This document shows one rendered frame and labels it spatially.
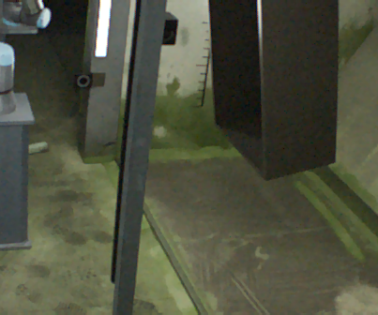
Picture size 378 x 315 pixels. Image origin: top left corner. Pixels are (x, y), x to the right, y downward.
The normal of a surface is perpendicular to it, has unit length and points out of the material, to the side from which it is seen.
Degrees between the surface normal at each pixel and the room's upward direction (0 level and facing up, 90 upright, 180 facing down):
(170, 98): 90
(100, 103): 90
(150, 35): 90
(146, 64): 90
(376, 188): 57
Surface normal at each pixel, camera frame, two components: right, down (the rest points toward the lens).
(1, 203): 0.34, 0.46
